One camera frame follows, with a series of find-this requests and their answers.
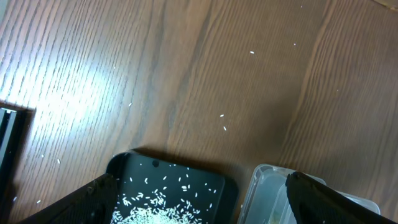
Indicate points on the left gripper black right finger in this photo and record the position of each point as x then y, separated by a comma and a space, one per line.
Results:
312, 202

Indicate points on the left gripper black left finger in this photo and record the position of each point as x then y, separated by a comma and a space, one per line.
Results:
92, 203

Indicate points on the pile of white rice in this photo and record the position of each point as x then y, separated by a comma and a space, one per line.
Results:
181, 198

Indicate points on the clear plastic waste bin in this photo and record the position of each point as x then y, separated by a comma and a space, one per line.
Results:
266, 199

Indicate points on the black waste tray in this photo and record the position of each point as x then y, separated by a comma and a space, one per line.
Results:
130, 164

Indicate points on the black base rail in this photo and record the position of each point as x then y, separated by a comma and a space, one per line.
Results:
12, 125

